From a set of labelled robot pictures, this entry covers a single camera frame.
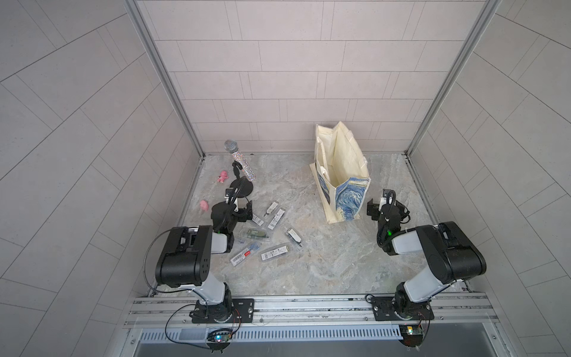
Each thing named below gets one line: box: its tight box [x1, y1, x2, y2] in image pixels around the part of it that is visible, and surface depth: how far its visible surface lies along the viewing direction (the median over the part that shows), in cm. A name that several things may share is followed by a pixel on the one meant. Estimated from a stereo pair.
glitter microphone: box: [223, 139, 257, 183], surface depth 84 cm
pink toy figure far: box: [217, 170, 230, 183], surface depth 107 cm
